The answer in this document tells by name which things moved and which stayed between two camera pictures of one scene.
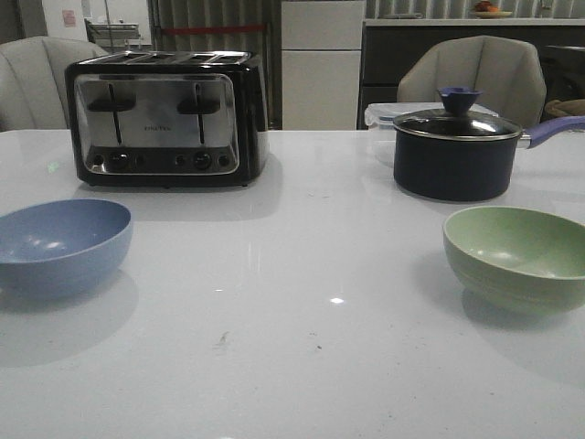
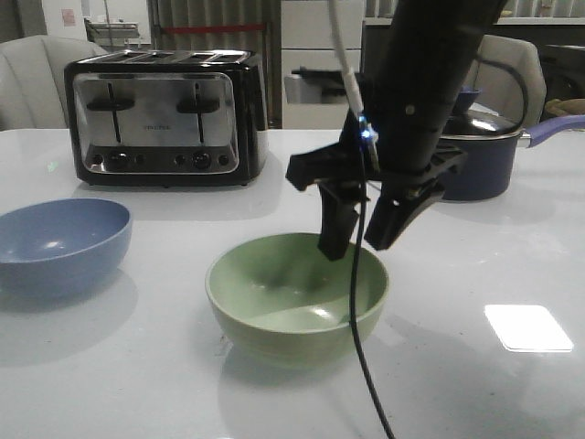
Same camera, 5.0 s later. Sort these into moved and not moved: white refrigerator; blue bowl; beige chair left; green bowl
Moved: green bowl
Not moved: beige chair left; blue bowl; white refrigerator
